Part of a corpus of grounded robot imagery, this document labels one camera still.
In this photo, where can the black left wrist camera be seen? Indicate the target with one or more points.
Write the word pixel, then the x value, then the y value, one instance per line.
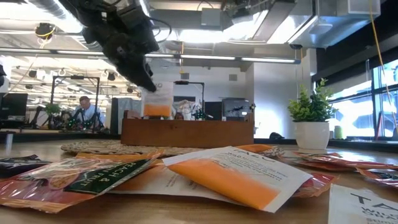
pixel 132 15

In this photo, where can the grey ceiling junction box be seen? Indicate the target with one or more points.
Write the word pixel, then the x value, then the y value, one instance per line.
pixel 211 17

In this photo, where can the green plant in white pot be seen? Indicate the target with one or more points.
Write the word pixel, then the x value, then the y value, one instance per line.
pixel 311 137

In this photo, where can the grey office printer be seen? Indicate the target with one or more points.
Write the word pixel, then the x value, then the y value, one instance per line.
pixel 236 109

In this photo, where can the silver spiral air duct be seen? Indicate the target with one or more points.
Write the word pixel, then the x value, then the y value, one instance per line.
pixel 53 9

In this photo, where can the grey office partition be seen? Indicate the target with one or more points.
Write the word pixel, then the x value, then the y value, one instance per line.
pixel 124 115

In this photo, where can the round woven straw placemat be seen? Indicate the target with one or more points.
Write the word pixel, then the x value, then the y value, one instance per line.
pixel 109 147

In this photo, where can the brown wooden tea box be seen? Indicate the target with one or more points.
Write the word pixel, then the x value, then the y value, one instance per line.
pixel 186 133

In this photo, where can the black metal rig frame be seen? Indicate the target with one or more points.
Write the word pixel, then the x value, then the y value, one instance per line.
pixel 189 82
pixel 74 77

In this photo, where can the small black dome object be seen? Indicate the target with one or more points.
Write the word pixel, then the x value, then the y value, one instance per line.
pixel 276 136

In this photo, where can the black table frame rail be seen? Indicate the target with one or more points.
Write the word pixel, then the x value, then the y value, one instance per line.
pixel 62 136

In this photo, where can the black computer monitor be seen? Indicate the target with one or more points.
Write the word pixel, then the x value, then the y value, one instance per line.
pixel 14 107

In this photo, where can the linear ceiling light strip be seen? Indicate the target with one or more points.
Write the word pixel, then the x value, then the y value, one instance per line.
pixel 208 57

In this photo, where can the short silver metal post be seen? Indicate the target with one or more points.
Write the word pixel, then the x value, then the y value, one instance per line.
pixel 9 140

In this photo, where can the black background robot arms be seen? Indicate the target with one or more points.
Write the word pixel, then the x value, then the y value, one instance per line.
pixel 63 119

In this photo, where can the dark blue tea packet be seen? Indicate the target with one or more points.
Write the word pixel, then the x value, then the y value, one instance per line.
pixel 18 165

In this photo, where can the person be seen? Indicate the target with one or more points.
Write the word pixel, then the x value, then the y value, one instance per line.
pixel 88 113

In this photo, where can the green background plant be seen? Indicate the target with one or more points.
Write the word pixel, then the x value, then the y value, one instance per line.
pixel 52 109

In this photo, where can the pale green cup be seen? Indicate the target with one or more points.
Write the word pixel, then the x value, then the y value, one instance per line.
pixel 338 132

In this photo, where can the shiny rectangular metal duct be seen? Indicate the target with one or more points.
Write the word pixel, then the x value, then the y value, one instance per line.
pixel 311 25

